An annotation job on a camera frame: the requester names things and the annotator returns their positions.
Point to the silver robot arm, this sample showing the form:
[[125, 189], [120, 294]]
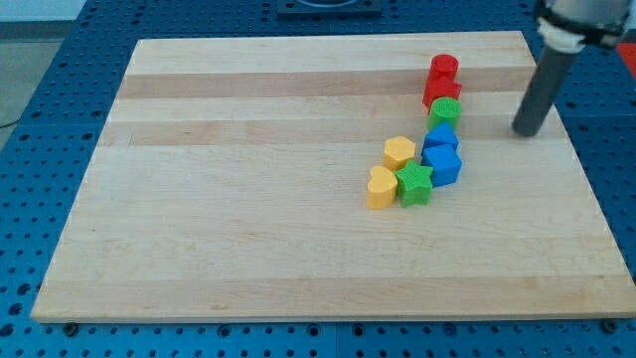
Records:
[[568, 26]]

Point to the green star block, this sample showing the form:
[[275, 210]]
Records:
[[414, 185]]

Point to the red star block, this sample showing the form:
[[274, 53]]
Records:
[[440, 87]]

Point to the yellow heart block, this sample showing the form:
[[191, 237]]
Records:
[[381, 188]]

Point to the yellow hexagon block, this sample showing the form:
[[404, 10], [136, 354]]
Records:
[[397, 151]]

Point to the wooden board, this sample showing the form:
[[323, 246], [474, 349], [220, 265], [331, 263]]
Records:
[[229, 185]]

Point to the blue cube block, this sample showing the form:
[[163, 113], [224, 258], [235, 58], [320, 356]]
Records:
[[444, 161]]

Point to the blue triangular block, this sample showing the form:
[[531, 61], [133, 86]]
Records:
[[442, 134]]

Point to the green cylinder block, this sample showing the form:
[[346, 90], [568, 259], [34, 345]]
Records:
[[444, 109]]

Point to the red cylinder block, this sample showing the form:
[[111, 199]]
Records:
[[443, 66]]

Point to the grey cylindrical pointer rod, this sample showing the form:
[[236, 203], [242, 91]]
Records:
[[542, 90]]

